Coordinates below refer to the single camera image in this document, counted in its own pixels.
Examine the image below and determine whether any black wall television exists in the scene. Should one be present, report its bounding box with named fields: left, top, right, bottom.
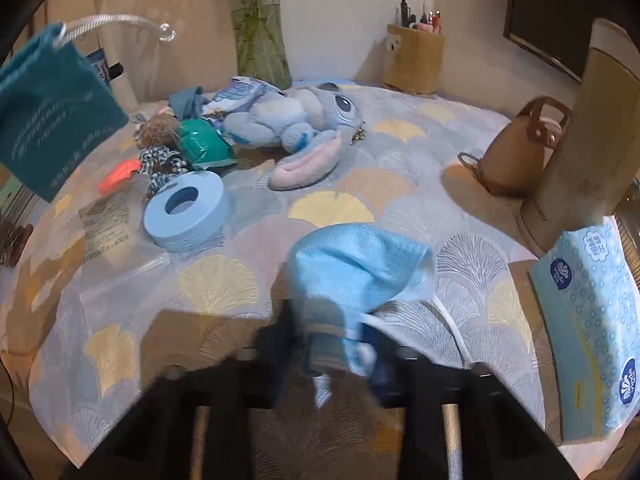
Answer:
left=502, top=0, right=640, bottom=81

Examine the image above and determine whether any glass vase with flowers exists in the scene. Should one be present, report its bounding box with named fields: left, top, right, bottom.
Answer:
left=222, top=0, right=293, bottom=90

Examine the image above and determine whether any fan patterned table cloth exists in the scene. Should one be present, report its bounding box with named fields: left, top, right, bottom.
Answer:
left=0, top=79, right=618, bottom=471

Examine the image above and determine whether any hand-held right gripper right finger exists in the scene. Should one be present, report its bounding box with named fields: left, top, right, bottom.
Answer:
left=364, top=329, right=587, bottom=480

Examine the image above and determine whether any green wipes packet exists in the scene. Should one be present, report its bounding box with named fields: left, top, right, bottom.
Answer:
left=177, top=119, right=238, bottom=171

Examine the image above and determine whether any blue tape roll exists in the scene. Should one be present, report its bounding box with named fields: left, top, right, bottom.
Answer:
left=143, top=170, right=230, bottom=253

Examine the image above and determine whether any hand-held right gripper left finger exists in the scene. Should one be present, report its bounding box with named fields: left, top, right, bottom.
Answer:
left=62, top=304, right=307, bottom=480

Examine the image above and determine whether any orange plastic item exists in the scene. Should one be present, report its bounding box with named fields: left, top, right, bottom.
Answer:
left=98, top=159, right=143, bottom=196

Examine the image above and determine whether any brown handbag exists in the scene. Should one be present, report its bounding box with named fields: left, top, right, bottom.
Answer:
left=459, top=96, right=573, bottom=197

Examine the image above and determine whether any woven pen holder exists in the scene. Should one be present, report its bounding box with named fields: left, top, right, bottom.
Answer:
left=382, top=0, right=446, bottom=95

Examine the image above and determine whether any dark blue cloth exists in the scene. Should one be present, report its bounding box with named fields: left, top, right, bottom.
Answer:
left=168, top=86, right=206, bottom=120

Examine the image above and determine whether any blue plush toy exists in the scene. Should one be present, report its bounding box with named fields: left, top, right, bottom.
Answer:
left=222, top=81, right=362, bottom=191

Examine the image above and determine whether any teal gift bag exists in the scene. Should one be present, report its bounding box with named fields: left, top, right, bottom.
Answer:
left=0, top=14, right=177, bottom=203

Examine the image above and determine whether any blue face mask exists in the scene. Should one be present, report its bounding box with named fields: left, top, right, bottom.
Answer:
left=290, top=224, right=473, bottom=408

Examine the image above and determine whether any blue printed box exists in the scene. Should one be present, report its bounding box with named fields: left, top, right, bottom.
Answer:
left=86, top=49, right=125, bottom=83

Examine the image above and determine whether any white blue printed packet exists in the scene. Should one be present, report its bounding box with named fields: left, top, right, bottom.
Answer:
left=202, top=76, right=286, bottom=118

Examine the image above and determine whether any clear plastic bag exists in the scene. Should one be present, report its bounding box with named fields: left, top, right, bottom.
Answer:
left=77, top=195, right=186, bottom=321

